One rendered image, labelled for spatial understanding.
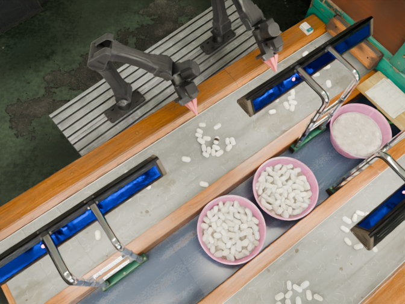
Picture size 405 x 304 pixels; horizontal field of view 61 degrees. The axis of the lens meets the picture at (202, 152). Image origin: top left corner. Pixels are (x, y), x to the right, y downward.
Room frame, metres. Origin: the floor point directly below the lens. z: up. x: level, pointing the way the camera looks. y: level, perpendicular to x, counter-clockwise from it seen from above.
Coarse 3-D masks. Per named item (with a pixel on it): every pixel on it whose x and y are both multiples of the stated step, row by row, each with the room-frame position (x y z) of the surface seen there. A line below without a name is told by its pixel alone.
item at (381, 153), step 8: (400, 136) 0.52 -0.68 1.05; (392, 144) 0.52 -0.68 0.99; (376, 152) 0.44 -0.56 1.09; (384, 152) 0.43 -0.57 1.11; (368, 160) 0.43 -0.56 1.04; (384, 160) 0.41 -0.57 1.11; (392, 160) 0.40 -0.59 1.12; (360, 168) 0.42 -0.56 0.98; (392, 168) 0.38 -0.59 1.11; (400, 168) 0.38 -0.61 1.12; (344, 176) 0.44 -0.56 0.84; (352, 176) 0.43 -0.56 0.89; (400, 176) 0.36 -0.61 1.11; (336, 184) 0.44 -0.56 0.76; (344, 184) 0.45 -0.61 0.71; (328, 192) 0.42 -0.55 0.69
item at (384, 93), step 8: (384, 80) 0.94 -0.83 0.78; (376, 88) 0.90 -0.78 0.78; (384, 88) 0.90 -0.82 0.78; (392, 88) 0.90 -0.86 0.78; (368, 96) 0.85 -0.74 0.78; (376, 96) 0.85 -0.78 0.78; (384, 96) 0.86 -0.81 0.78; (392, 96) 0.86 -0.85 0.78; (400, 96) 0.86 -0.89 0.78; (384, 104) 0.81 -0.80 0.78; (392, 104) 0.81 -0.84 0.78; (400, 104) 0.82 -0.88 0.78; (392, 112) 0.77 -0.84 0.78; (400, 112) 0.78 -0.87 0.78
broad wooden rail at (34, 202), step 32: (288, 32) 1.21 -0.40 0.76; (320, 32) 1.23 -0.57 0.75; (256, 64) 1.01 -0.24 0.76; (224, 96) 0.84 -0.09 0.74; (128, 128) 0.65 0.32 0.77; (160, 128) 0.65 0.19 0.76; (96, 160) 0.49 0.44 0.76; (32, 192) 0.35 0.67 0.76; (64, 192) 0.35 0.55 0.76; (0, 224) 0.22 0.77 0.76
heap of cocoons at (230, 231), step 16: (224, 208) 0.32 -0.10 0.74; (240, 208) 0.32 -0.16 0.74; (208, 224) 0.26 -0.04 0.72; (224, 224) 0.25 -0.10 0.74; (240, 224) 0.26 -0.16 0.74; (256, 224) 0.26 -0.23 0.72; (208, 240) 0.19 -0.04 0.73; (224, 240) 0.19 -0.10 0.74; (240, 240) 0.20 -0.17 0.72; (256, 240) 0.20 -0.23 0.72; (224, 256) 0.14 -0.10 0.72; (240, 256) 0.14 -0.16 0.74
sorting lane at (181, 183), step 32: (288, 64) 1.04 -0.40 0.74; (352, 64) 1.06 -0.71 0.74; (288, 96) 0.86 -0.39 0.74; (192, 128) 0.67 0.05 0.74; (224, 128) 0.68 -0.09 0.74; (256, 128) 0.68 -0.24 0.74; (288, 128) 0.69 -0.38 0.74; (128, 160) 0.51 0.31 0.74; (160, 160) 0.51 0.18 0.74; (192, 160) 0.52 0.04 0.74; (224, 160) 0.53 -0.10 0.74; (160, 192) 0.37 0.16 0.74; (192, 192) 0.38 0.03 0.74; (32, 224) 0.22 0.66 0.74; (96, 224) 0.23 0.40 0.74; (128, 224) 0.24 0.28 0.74; (64, 256) 0.11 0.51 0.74; (96, 256) 0.11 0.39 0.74; (32, 288) -0.01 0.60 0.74
